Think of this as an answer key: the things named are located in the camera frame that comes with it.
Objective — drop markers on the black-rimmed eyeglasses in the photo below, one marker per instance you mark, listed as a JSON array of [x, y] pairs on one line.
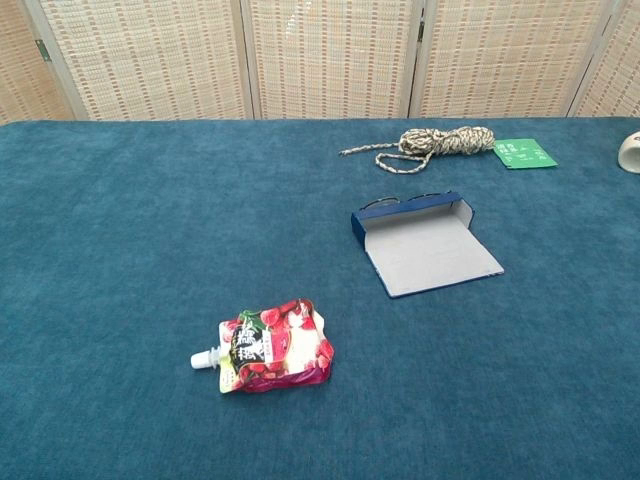
[[372, 202]]

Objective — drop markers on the blue table cloth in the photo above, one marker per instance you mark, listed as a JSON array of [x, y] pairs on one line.
[[100, 250]]

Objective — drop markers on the blue glasses case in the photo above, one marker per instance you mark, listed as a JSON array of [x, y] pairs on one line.
[[425, 250]]

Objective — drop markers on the green flat packet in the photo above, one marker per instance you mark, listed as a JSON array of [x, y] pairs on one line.
[[525, 154]]

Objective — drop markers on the woven folding screen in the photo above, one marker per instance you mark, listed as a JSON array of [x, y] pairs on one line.
[[150, 60]]

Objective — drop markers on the red fruit jelly pouch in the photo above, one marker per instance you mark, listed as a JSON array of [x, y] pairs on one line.
[[280, 350]]

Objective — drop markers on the white ceramic cup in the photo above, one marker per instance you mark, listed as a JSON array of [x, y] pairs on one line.
[[631, 160]]

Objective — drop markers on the green screen hinge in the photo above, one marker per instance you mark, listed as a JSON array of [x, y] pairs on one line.
[[43, 50]]

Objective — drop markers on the dark screen hinge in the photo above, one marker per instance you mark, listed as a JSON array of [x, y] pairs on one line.
[[421, 31]]

